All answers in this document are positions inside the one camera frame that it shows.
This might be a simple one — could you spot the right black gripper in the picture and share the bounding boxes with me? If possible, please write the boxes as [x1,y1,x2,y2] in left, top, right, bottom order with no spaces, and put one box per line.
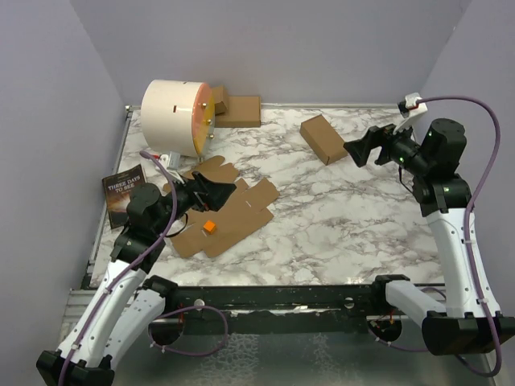
[345,114,432,175]

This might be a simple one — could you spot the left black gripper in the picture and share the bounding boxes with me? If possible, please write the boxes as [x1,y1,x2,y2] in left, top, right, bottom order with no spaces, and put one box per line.
[154,170,236,235]

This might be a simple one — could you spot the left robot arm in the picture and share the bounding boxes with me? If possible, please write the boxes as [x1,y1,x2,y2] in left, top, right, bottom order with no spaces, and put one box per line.
[36,171,237,385]

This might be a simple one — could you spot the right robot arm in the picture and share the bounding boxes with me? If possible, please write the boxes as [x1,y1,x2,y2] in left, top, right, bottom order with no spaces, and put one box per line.
[344,118,514,355]

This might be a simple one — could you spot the folded brown cardboard box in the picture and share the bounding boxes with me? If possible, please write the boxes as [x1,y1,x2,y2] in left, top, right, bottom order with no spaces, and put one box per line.
[299,115,348,165]

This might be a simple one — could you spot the large flat cardboard box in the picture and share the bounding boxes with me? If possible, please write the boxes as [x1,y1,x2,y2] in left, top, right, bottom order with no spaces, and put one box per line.
[215,96,261,128]

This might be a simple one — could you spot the small cardboard box at back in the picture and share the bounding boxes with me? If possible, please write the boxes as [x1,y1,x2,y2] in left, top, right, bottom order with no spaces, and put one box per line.
[212,85,229,115]

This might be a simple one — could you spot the small orange cube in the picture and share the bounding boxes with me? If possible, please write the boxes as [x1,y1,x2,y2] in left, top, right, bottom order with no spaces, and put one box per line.
[203,220,217,235]

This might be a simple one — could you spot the round white drawer cabinet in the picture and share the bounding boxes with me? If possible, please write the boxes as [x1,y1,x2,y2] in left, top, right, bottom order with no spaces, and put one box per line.
[141,80,215,157]

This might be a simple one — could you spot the dark book three days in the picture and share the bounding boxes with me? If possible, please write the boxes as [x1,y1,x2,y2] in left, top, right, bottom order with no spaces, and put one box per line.
[102,164,146,229]

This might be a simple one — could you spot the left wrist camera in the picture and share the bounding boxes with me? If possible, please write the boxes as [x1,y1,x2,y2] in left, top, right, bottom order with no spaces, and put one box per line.
[159,152,181,173]

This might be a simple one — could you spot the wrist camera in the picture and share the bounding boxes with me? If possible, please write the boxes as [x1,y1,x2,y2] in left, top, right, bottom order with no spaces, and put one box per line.
[159,152,181,173]
[393,92,428,134]

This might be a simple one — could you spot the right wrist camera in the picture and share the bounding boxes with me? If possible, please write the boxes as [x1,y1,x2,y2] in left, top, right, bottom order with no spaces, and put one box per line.
[393,92,428,134]

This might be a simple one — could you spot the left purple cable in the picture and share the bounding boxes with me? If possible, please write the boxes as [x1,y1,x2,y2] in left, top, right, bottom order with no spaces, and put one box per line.
[59,150,229,386]

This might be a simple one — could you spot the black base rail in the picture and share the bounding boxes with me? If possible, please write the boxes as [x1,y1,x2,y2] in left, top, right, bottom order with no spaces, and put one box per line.
[80,281,447,337]

